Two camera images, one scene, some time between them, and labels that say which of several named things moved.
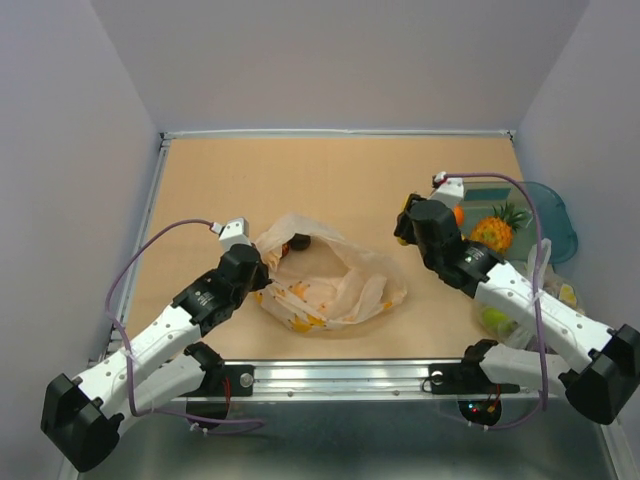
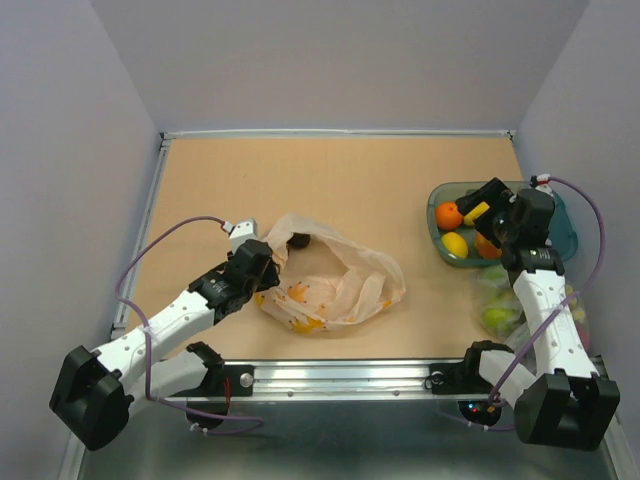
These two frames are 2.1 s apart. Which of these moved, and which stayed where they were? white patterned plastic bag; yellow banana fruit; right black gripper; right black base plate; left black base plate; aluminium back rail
Moved: right black gripper; yellow banana fruit
Stayed: right black base plate; white patterned plastic bag; left black base plate; aluminium back rail
